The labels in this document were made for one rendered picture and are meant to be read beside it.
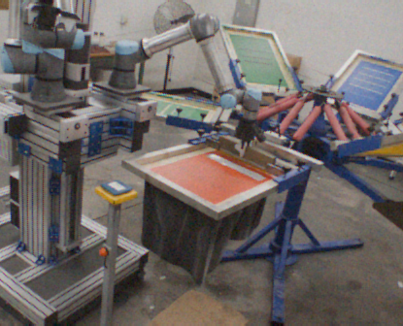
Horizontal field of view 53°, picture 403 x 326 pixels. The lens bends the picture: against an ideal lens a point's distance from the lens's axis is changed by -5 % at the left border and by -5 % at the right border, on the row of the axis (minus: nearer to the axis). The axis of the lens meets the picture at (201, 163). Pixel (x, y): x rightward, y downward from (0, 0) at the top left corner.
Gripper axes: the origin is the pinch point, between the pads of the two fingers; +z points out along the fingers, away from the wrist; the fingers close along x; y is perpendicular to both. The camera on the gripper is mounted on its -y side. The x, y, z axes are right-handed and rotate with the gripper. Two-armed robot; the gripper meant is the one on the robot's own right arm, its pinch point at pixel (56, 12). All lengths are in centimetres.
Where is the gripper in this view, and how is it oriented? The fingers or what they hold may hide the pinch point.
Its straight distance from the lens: 130.7
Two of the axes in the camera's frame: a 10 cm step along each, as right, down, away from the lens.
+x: -8.0, -0.5, -6.0
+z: 5.3, 4.0, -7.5
